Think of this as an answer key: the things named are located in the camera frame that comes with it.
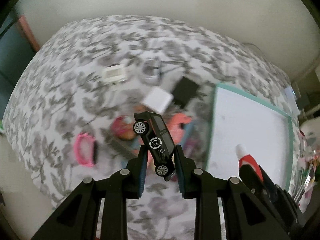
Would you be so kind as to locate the grey floral bedspread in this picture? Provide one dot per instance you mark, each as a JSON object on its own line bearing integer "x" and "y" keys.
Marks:
{"x": 61, "y": 110}

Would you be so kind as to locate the black power adapter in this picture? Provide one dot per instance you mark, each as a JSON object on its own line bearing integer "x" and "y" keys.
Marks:
{"x": 184, "y": 91}

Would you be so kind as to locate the teal rimmed white tray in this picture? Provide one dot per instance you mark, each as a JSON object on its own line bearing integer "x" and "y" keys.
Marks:
{"x": 261, "y": 129}

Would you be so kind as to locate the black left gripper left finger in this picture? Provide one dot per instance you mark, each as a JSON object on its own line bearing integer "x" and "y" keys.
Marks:
{"x": 77, "y": 216}

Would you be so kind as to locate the white power strip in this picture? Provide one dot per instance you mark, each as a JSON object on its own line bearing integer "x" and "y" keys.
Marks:
{"x": 291, "y": 99}

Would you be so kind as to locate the white grey toy helmet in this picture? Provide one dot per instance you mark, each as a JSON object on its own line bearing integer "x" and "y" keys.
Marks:
{"x": 150, "y": 72}

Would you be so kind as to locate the red white small bottle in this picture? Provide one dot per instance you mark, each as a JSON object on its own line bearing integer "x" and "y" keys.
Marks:
{"x": 246, "y": 159}

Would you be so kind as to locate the brown pink puppy figurine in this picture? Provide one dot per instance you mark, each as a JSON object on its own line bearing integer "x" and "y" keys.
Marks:
{"x": 122, "y": 126}

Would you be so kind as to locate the purple lead refill case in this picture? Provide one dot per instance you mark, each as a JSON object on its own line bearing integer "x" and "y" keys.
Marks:
{"x": 120, "y": 148}

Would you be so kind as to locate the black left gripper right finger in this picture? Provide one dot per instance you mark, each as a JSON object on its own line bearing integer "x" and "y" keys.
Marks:
{"x": 245, "y": 217}

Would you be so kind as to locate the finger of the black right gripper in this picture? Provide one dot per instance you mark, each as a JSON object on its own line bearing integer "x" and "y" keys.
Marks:
{"x": 271, "y": 187}
{"x": 255, "y": 185}

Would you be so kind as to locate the black toy car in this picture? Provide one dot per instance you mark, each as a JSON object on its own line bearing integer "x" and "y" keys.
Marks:
{"x": 155, "y": 135}

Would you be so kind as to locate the white charger cube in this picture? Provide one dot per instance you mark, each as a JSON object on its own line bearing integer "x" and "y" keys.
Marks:
{"x": 157, "y": 100}

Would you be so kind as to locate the white plastic clip frame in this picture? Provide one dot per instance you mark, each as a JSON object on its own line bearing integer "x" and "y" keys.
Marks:
{"x": 114, "y": 74}

